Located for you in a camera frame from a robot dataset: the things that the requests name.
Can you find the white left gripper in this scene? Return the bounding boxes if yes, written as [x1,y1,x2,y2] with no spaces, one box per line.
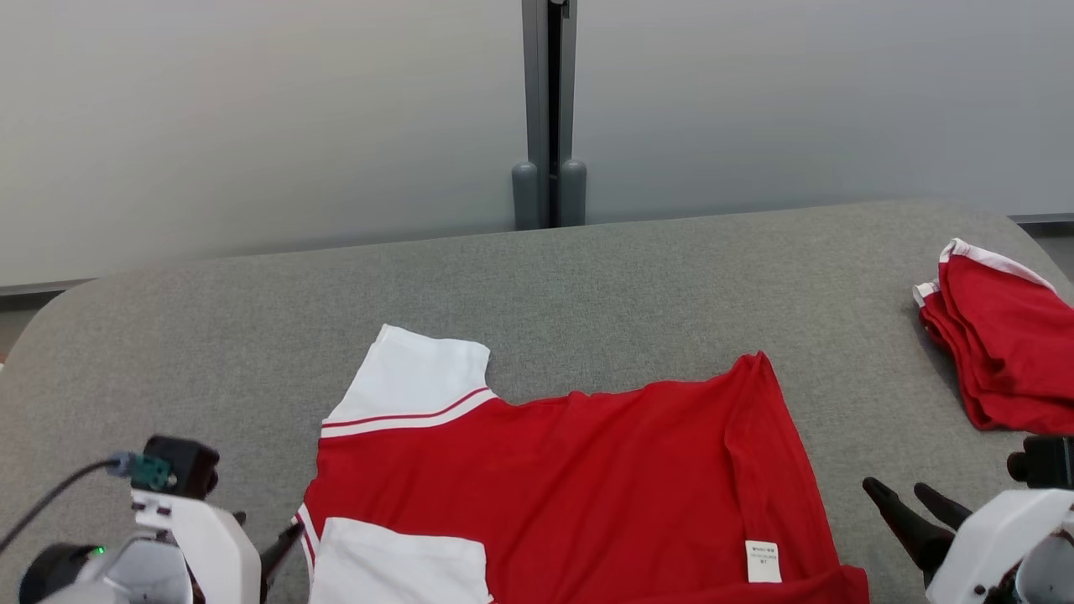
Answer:
[130,490,305,604]

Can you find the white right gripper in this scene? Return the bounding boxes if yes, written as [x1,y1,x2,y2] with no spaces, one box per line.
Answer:
[862,476,1074,604]

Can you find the red shorts white trim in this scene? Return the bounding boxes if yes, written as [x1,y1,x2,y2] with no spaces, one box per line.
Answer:
[912,237,1074,434]

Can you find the red jersey white sleeves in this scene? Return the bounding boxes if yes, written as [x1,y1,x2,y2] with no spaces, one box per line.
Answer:
[293,324,872,604]

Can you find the left camera cable teal plug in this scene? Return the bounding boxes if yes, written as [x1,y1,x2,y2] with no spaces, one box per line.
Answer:
[0,452,178,555]

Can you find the grey partition post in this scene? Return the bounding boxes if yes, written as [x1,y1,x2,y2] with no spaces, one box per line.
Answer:
[511,0,589,231]

